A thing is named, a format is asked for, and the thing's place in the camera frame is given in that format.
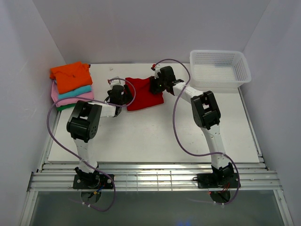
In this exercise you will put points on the teal folded t shirt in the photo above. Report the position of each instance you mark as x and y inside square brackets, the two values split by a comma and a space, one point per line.
[76, 92]

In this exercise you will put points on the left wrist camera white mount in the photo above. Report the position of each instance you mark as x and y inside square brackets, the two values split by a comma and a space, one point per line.
[114, 82]

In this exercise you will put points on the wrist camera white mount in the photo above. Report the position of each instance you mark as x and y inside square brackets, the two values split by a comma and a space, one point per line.
[156, 69]
[114, 82]

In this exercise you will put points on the green folded t shirt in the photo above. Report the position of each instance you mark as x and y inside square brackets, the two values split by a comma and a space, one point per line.
[63, 107]

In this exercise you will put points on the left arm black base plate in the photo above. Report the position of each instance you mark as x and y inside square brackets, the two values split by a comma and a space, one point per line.
[92, 182]

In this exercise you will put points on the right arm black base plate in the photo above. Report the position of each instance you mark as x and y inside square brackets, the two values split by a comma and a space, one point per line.
[210, 180]

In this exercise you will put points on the white plastic basket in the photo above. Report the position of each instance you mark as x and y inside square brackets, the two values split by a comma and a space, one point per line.
[218, 69]

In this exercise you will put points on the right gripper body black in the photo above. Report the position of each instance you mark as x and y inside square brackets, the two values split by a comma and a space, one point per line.
[158, 85]

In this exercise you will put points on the orange folded t shirt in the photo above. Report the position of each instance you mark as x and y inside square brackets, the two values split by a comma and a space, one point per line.
[70, 77]

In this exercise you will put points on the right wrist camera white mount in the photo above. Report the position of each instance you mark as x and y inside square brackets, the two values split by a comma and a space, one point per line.
[156, 69]

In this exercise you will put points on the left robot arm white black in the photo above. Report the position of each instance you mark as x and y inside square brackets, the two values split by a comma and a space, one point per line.
[83, 125]

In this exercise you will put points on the red t shirt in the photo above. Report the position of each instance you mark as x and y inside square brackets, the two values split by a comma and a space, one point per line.
[144, 98]

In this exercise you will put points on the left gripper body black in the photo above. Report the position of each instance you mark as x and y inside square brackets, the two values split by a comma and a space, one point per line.
[122, 102]

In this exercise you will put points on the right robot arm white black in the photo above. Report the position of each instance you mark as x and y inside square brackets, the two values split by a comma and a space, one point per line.
[206, 115]

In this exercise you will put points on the aluminium frame rail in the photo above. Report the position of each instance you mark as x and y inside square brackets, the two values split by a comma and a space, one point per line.
[140, 150]

